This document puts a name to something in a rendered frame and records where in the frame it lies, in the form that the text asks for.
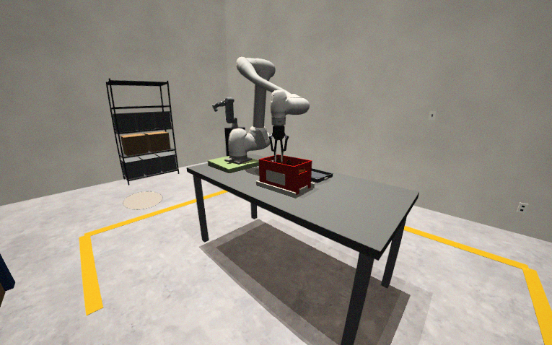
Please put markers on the red bottle crate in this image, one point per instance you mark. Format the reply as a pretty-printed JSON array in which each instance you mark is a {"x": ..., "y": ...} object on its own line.
[{"x": 286, "y": 176}]

